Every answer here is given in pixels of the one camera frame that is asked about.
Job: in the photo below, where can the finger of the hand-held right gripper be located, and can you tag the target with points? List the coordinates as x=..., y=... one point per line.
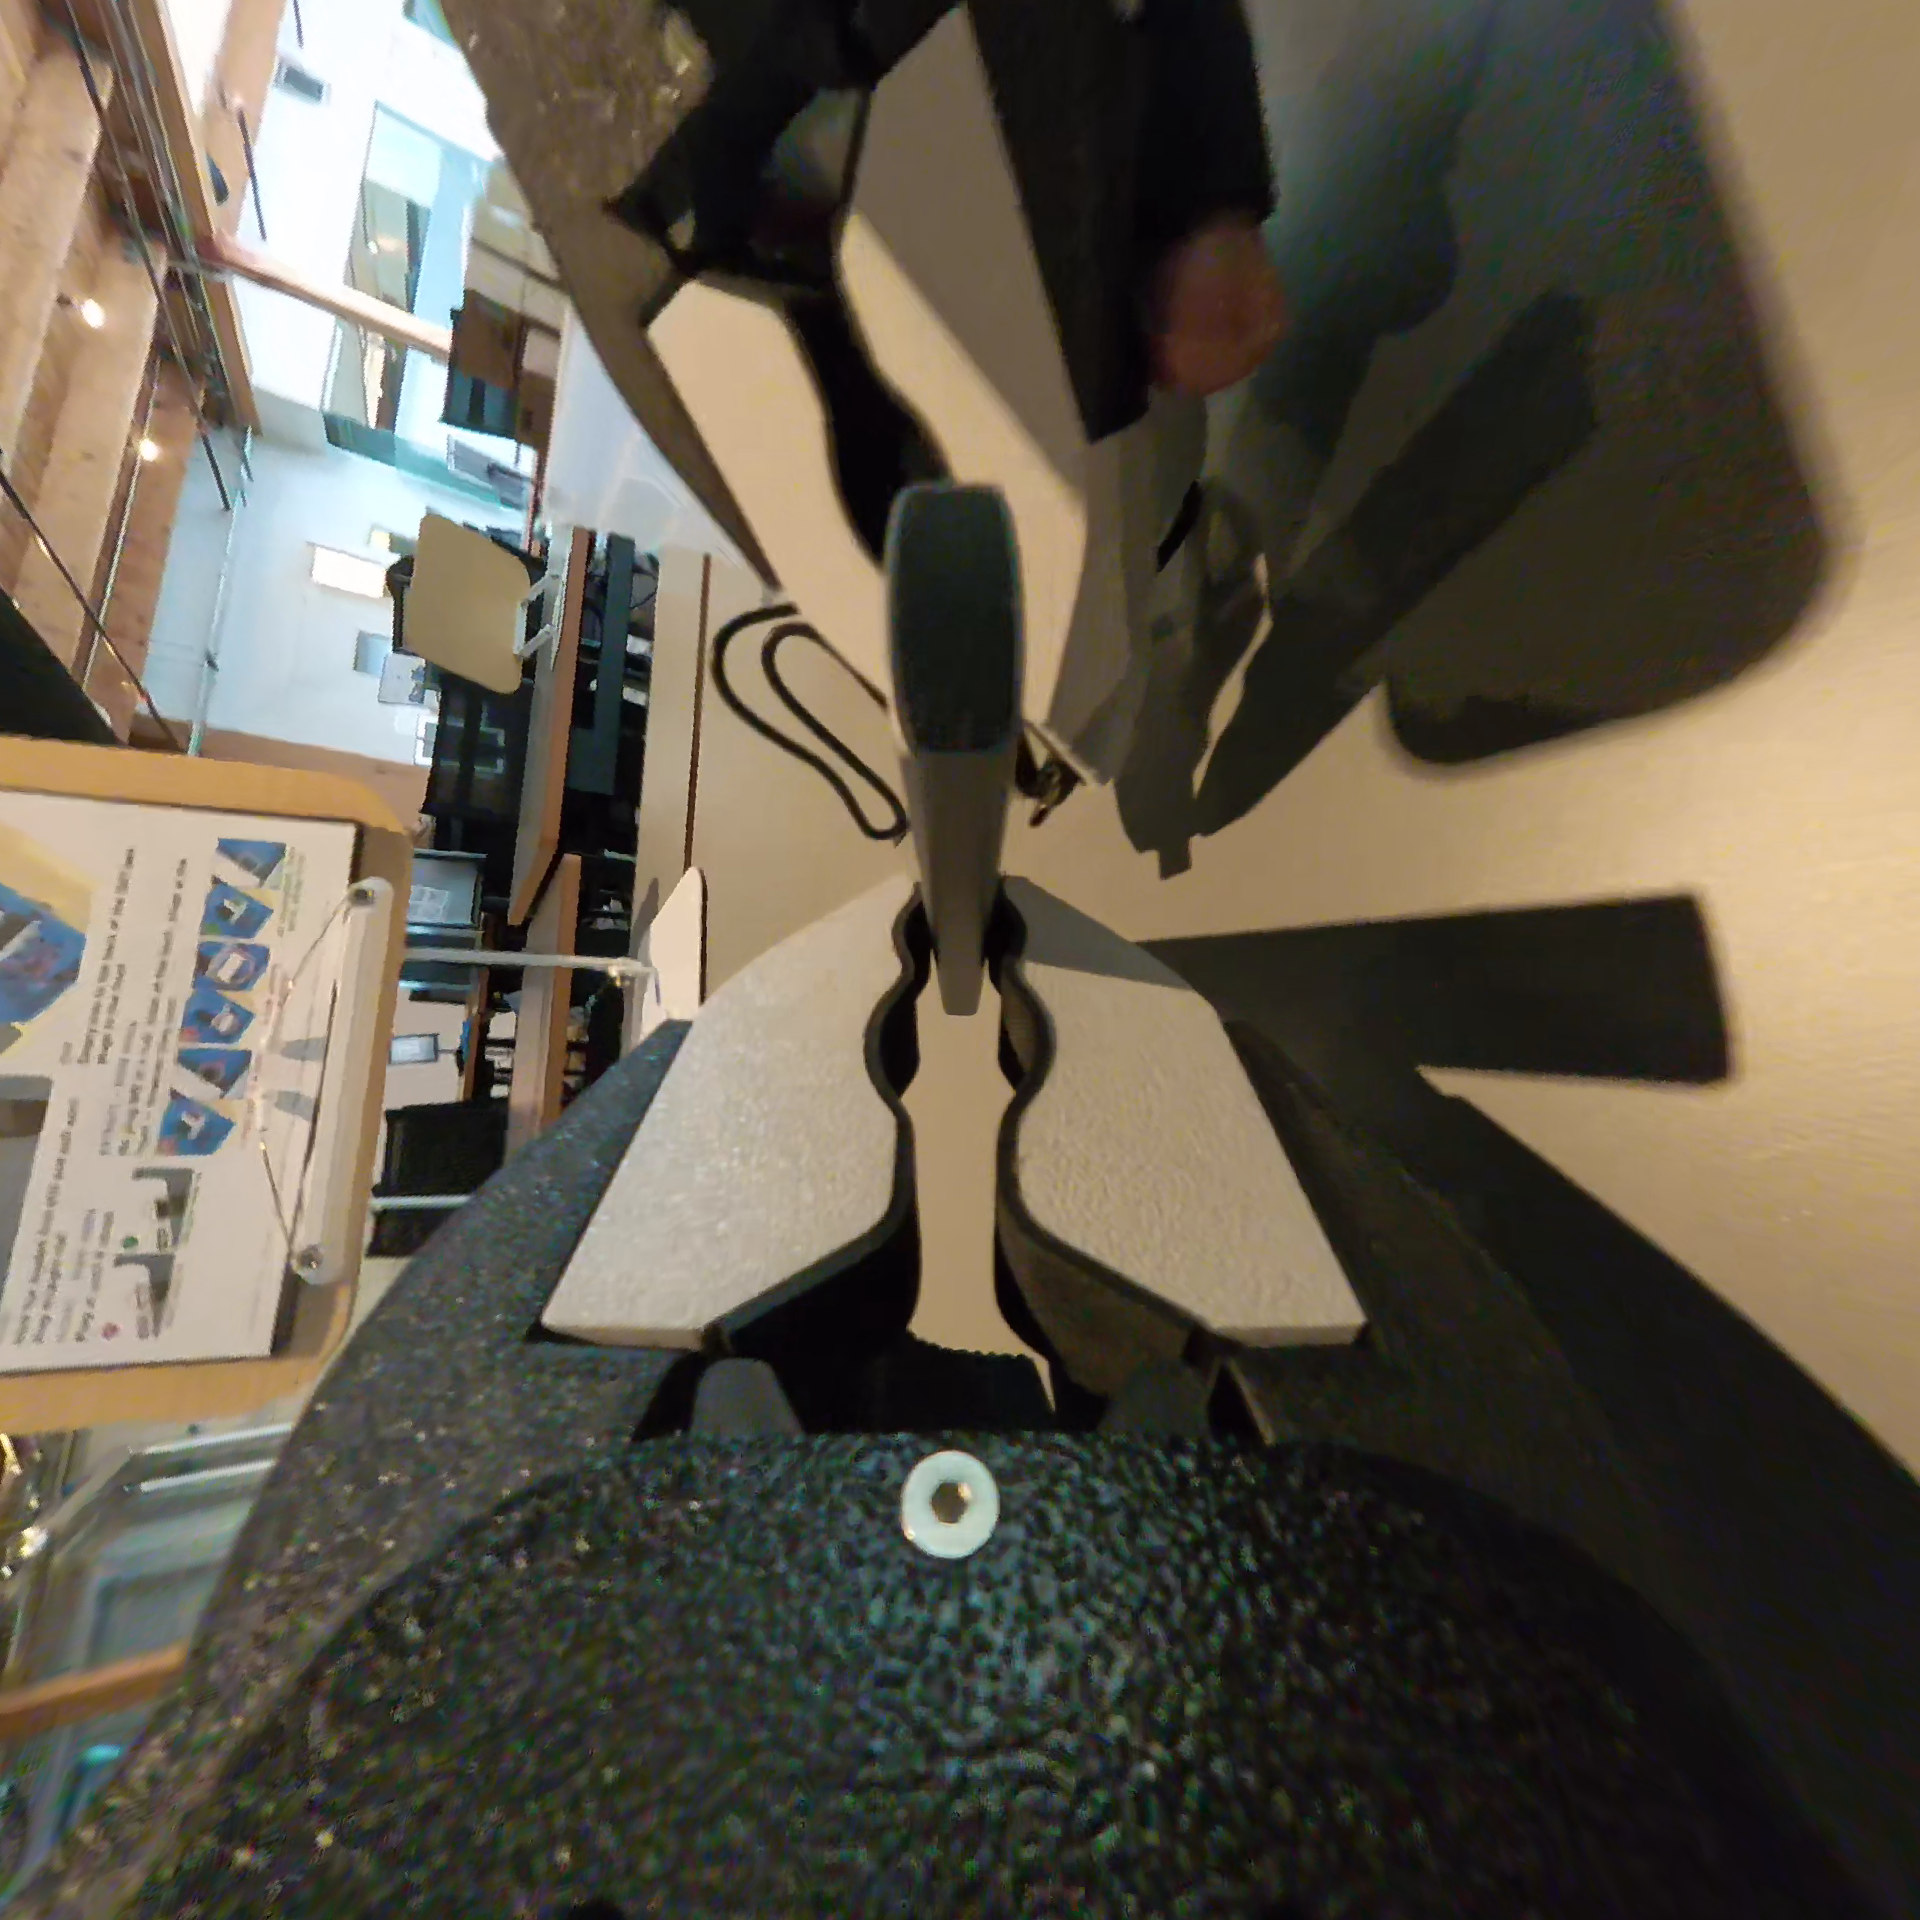
x=1119, y=601
x=556, y=119

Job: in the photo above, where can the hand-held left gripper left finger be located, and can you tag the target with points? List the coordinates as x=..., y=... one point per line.
x=751, y=1185

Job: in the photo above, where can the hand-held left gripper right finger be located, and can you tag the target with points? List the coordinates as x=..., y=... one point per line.
x=1171, y=1185

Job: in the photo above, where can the person's right forearm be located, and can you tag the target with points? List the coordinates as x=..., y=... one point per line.
x=1110, y=151

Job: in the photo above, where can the person's right hand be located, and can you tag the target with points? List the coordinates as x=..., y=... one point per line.
x=1223, y=315

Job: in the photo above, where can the beige board stand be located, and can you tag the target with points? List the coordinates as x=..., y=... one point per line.
x=464, y=601

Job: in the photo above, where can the printed instruction board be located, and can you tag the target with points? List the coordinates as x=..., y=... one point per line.
x=150, y=1049

